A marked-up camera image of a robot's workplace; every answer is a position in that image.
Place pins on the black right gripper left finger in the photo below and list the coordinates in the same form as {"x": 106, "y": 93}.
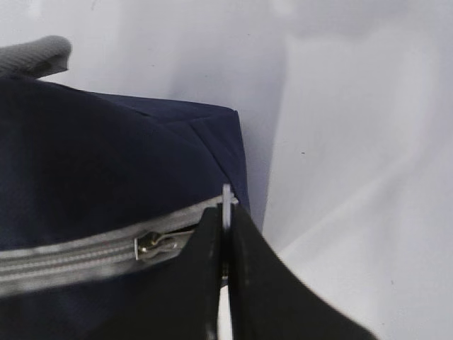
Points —
{"x": 183, "y": 302}

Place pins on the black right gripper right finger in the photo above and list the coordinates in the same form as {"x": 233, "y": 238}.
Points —
{"x": 267, "y": 301}

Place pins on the navy blue lunch bag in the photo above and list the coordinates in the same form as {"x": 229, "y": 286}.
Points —
{"x": 98, "y": 191}

